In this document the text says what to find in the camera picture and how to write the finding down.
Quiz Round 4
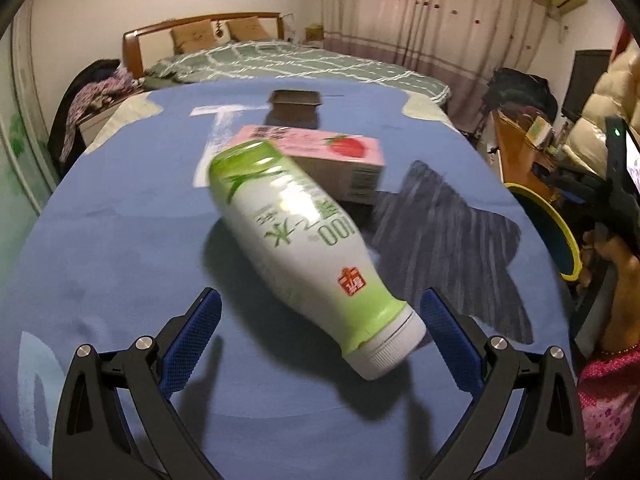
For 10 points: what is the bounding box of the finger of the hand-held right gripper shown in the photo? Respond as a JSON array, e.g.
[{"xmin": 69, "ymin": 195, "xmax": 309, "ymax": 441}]
[{"xmin": 547, "ymin": 170, "xmax": 607, "ymax": 211}]

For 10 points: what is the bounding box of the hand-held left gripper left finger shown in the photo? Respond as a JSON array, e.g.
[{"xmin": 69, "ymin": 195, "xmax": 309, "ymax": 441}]
[{"xmin": 51, "ymin": 287, "xmax": 223, "ymax": 480}]

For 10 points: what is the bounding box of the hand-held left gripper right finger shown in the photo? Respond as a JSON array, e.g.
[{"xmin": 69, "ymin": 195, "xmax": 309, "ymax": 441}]
[{"xmin": 420, "ymin": 287, "xmax": 586, "ymax": 480}]

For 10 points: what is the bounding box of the yellow round bin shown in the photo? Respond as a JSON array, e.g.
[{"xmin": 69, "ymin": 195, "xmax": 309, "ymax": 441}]
[{"xmin": 505, "ymin": 183, "xmax": 582, "ymax": 281}]

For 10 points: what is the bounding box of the green and white bottle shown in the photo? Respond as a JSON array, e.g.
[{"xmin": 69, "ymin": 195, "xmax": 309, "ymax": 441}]
[{"xmin": 207, "ymin": 139, "xmax": 427, "ymax": 382}]

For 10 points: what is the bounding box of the person's right forearm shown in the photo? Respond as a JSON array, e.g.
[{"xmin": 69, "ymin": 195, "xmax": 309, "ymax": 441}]
[{"xmin": 575, "ymin": 302, "xmax": 640, "ymax": 471}]

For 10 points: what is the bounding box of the person's right hand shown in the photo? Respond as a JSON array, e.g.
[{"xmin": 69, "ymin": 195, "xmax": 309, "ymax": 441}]
[{"xmin": 575, "ymin": 227, "xmax": 640, "ymax": 308}]

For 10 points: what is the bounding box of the pale green box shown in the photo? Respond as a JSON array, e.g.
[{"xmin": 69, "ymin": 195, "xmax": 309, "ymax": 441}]
[{"xmin": 527, "ymin": 117, "xmax": 551, "ymax": 143}]

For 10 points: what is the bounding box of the wooden desk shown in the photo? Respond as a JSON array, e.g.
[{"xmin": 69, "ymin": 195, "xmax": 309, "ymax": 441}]
[{"xmin": 492, "ymin": 110, "xmax": 566, "ymax": 201}]

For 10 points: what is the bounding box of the cream puffer jacket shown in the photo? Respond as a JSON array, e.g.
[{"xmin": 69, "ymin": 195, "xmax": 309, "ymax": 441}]
[{"xmin": 570, "ymin": 42, "xmax": 640, "ymax": 166}]

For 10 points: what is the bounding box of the pile of dark clothes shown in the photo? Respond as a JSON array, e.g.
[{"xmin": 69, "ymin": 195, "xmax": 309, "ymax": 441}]
[{"xmin": 485, "ymin": 67, "xmax": 558, "ymax": 136}]

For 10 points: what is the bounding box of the black television screen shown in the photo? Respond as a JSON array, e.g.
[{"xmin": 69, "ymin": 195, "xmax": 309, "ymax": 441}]
[{"xmin": 562, "ymin": 49, "xmax": 613, "ymax": 123}]

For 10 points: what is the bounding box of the blue tablecloth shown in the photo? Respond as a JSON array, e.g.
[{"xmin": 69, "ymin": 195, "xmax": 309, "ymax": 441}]
[{"xmin": 0, "ymin": 77, "xmax": 576, "ymax": 480}]

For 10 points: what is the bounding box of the pink drink carton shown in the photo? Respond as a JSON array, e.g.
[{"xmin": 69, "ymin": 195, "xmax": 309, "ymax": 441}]
[{"xmin": 222, "ymin": 125, "xmax": 387, "ymax": 206}]

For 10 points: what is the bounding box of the striped pale curtain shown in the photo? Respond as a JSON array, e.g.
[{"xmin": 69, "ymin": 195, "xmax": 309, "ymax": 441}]
[{"xmin": 320, "ymin": 0, "xmax": 556, "ymax": 131}]

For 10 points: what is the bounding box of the white bedside cabinet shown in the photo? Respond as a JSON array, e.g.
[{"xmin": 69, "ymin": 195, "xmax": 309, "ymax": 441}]
[{"xmin": 80, "ymin": 102, "xmax": 132, "ymax": 147}]

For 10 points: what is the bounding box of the dark brown plastic tray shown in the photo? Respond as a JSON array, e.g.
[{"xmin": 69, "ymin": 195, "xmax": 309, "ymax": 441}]
[{"xmin": 268, "ymin": 89, "xmax": 323, "ymax": 131}]

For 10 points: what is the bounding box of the pile of clothes on chair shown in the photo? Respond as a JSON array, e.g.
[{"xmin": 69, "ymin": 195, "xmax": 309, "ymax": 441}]
[{"xmin": 47, "ymin": 59, "xmax": 123, "ymax": 161}]

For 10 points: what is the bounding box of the floral cloth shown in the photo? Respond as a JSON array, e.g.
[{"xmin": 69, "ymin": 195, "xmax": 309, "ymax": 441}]
[{"xmin": 67, "ymin": 67, "xmax": 146, "ymax": 133}]

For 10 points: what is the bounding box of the white wardrobe door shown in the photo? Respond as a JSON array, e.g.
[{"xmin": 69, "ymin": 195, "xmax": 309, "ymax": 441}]
[{"xmin": 0, "ymin": 10, "xmax": 56, "ymax": 216}]

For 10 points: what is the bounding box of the wooden headboard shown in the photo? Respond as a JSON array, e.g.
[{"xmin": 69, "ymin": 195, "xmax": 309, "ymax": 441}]
[{"xmin": 122, "ymin": 11, "xmax": 286, "ymax": 78}]

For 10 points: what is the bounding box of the green plaid bedspread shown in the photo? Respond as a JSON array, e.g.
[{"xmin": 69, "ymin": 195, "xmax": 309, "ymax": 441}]
[{"xmin": 142, "ymin": 40, "xmax": 451, "ymax": 106}]

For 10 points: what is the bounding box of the tan pillow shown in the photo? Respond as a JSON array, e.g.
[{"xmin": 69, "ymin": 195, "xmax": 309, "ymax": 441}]
[
  {"xmin": 170, "ymin": 18, "xmax": 217, "ymax": 53},
  {"xmin": 226, "ymin": 16, "xmax": 271, "ymax": 42}
]

